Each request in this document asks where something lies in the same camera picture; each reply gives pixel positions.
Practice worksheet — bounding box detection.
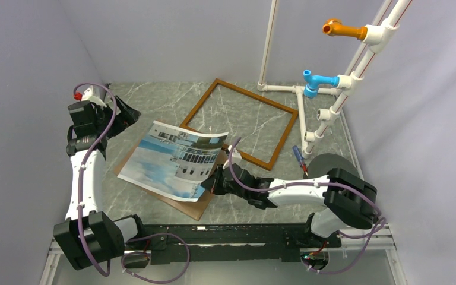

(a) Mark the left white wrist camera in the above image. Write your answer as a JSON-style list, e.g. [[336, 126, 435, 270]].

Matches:
[[73, 85, 107, 108]]

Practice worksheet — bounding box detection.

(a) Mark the building photo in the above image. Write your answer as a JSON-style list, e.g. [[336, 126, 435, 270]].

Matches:
[[117, 120, 229, 202]]

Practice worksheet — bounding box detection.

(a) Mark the white PVC pipe stand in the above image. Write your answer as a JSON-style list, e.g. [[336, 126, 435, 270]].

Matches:
[[257, 0, 411, 158]]

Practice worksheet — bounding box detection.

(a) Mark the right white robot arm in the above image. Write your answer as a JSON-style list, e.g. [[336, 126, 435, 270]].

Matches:
[[200, 164, 381, 246]]

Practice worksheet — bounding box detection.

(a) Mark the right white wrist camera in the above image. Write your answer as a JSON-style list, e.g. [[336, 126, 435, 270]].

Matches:
[[224, 145, 243, 163]]

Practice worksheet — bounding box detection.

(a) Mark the orange pipe fitting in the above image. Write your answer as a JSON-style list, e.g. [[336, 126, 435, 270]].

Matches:
[[322, 18, 368, 41]]

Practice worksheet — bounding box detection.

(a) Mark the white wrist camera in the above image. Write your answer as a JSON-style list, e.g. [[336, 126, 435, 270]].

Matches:
[[73, 85, 107, 108], [224, 145, 243, 163]]

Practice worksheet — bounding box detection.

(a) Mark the red blue screwdriver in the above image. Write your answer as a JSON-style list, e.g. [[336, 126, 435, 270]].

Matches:
[[292, 145, 308, 177]]

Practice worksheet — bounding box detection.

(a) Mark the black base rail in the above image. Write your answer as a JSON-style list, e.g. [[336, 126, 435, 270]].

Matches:
[[107, 222, 343, 265]]

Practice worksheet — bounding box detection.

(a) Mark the wooden picture frame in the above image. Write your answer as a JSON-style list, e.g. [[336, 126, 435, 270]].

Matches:
[[178, 81, 299, 172]]

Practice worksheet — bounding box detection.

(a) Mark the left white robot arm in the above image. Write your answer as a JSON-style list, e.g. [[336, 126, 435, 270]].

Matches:
[[53, 93, 147, 270]]

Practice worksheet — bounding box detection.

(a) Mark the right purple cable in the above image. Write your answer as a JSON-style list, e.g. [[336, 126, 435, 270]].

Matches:
[[227, 137, 388, 276]]

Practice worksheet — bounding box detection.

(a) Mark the black round disc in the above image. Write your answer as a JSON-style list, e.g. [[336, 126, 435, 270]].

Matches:
[[303, 153, 360, 179]]

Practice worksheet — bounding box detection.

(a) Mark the blue pipe fitting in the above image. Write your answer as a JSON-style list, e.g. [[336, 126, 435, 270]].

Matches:
[[302, 69, 340, 98]]

